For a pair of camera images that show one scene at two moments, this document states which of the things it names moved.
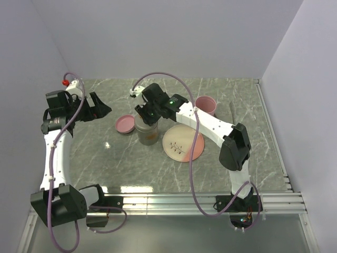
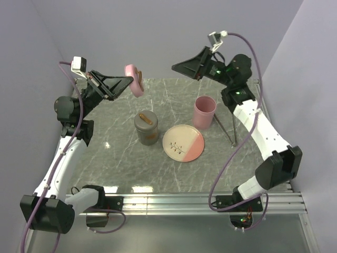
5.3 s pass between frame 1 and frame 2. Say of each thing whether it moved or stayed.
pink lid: moved
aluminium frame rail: stayed
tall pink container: stayed
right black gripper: moved
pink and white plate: stayed
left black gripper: moved
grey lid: stayed
